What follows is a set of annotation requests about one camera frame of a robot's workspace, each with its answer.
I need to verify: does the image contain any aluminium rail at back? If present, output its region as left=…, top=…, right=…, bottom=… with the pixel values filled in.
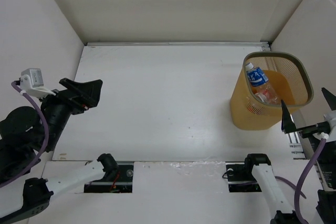
left=85, top=41, right=271, bottom=51

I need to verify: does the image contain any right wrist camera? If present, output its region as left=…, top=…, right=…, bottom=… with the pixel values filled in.
left=320, top=111, right=336, bottom=143

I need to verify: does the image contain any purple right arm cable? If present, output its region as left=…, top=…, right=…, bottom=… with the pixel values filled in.
left=272, top=137, right=328, bottom=224

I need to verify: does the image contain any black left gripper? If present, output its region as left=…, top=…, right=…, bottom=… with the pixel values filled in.
left=36, top=77, right=105, bottom=150

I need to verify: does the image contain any red label plastic bottle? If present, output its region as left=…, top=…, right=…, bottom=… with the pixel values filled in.
left=244, top=88, right=281, bottom=114

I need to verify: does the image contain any yellow mesh waste bin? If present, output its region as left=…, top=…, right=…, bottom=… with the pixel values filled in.
left=230, top=52, right=313, bottom=131

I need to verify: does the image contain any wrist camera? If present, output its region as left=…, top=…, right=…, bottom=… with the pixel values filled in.
left=320, top=111, right=336, bottom=143
left=19, top=68, right=56, bottom=99

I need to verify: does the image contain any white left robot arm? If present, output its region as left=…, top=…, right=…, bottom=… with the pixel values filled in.
left=1, top=74, right=119, bottom=223

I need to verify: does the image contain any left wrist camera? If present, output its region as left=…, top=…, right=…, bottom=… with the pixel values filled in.
left=19, top=68, right=56, bottom=99

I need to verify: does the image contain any blue label bottle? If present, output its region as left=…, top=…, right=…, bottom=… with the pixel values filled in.
left=245, top=62, right=276, bottom=93

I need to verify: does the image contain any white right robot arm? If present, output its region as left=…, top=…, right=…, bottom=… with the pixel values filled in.
left=222, top=88, right=335, bottom=223

